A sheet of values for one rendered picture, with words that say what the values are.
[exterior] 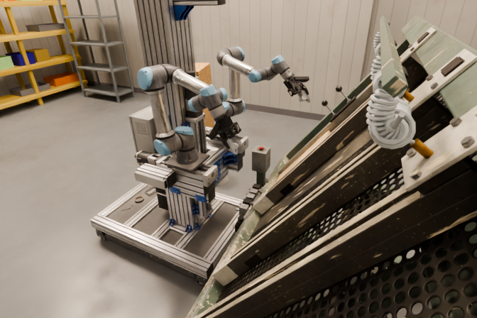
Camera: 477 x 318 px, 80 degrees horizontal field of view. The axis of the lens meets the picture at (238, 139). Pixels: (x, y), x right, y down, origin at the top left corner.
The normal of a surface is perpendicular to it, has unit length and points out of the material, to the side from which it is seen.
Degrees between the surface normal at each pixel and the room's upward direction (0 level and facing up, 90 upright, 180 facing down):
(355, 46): 90
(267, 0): 90
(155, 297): 0
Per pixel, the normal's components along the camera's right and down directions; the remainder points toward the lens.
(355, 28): -0.45, 0.40
